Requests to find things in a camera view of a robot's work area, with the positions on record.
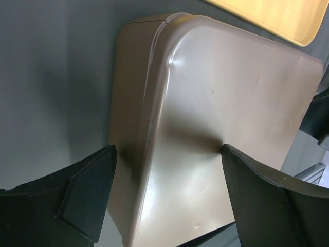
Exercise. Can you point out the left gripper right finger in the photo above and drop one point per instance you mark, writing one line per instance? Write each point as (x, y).
(272, 208)

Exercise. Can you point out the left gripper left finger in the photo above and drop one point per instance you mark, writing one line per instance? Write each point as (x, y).
(64, 208)

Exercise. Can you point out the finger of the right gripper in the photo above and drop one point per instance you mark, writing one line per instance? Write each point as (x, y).
(315, 121)

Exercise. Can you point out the gold tin lid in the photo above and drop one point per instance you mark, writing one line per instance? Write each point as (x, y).
(210, 83)

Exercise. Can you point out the gold cookie tin box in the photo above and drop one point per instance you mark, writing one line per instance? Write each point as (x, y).
(134, 54)

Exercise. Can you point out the orange yellow tray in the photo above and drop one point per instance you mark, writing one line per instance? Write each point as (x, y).
(297, 21)

